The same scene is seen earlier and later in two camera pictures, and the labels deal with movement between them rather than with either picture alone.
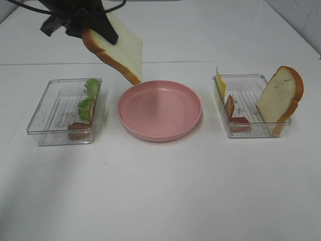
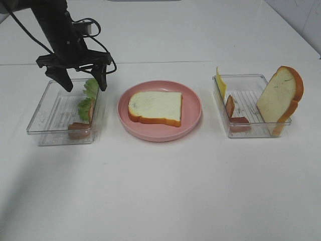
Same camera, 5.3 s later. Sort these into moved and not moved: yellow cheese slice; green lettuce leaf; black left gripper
Moved: black left gripper
Not moved: yellow cheese slice; green lettuce leaf
